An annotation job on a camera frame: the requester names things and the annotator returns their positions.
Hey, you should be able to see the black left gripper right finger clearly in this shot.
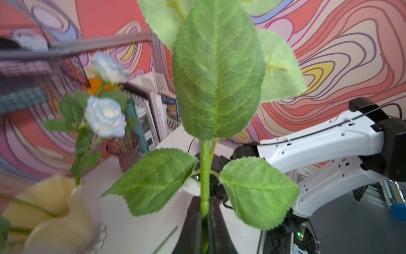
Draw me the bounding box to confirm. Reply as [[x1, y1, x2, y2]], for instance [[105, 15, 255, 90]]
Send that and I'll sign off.
[[208, 198, 237, 254]]

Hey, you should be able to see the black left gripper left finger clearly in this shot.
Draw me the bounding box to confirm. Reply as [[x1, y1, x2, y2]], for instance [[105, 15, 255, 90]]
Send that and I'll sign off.
[[172, 196, 203, 254]]

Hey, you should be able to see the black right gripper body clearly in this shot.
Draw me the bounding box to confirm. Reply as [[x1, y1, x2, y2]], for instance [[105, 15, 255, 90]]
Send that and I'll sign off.
[[210, 155, 229, 203]]

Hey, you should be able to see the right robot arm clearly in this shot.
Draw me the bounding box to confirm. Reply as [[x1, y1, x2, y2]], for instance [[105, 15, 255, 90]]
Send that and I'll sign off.
[[232, 97, 406, 254]]

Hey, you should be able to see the blue colourful book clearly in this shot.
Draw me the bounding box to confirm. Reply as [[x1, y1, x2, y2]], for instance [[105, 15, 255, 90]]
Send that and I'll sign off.
[[160, 91, 180, 122]]

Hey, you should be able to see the purple ribbed glass vase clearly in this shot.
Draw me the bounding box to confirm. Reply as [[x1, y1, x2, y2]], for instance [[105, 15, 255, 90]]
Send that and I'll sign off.
[[106, 132, 143, 174]]

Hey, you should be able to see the white pink book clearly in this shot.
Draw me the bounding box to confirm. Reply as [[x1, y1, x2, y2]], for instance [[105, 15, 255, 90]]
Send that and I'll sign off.
[[149, 91, 168, 142]]

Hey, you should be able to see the teal book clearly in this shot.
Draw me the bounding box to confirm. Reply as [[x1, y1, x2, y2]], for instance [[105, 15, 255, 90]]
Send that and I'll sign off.
[[125, 98, 149, 154]]

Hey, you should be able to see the black white book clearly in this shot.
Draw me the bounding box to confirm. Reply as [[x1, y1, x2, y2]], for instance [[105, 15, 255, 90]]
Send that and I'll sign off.
[[124, 83, 159, 150]]

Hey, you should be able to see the white desktop file organizer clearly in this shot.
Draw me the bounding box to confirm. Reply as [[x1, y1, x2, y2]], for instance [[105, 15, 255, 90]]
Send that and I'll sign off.
[[135, 72, 181, 133]]

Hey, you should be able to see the yellow wavy glass vase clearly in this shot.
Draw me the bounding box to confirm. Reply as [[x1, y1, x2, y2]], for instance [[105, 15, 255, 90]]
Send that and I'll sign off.
[[1, 175, 107, 254]]

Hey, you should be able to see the black wire wall basket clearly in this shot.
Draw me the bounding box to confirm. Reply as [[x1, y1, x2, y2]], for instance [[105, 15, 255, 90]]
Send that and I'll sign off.
[[1, 31, 159, 115]]

